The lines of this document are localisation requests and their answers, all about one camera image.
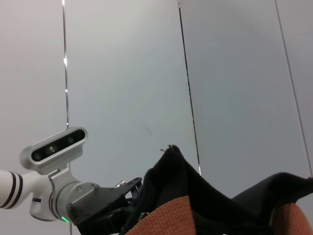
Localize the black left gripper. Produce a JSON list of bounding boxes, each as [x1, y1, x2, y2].
[[67, 177, 144, 235]]

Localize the black food bag orange straps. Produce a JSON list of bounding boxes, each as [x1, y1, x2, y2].
[[119, 144, 313, 235]]

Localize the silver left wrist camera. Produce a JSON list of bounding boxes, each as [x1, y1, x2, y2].
[[19, 126, 88, 187]]

